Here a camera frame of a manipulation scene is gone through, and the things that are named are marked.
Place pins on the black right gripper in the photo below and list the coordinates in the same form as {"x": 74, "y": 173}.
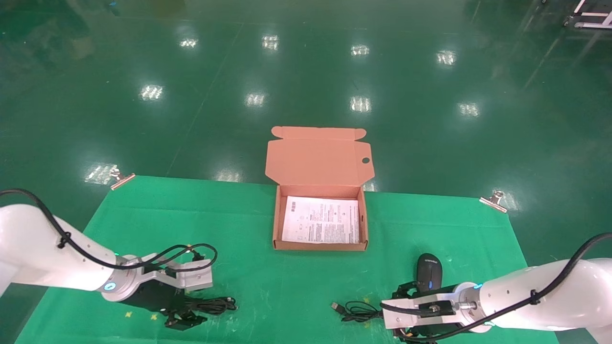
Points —
{"x": 444, "y": 292}

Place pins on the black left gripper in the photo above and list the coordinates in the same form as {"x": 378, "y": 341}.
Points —
{"x": 153, "y": 296}

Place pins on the orange cardboard box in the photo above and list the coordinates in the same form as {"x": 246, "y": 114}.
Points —
{"x": 318, "y": 162}

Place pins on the green table mat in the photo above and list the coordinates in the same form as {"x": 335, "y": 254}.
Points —
{"x": 287, "y": 277}

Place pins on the white printed instruction sheet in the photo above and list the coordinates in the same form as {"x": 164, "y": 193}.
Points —
{"x": 320, "y": 220}

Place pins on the metal binder clip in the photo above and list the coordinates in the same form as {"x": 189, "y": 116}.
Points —
{"x": 492, "y": 201}
{"x": 123, "y": 180}

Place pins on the white metal cart frame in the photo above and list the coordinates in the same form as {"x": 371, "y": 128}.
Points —
{"x": 593, "y": 25}

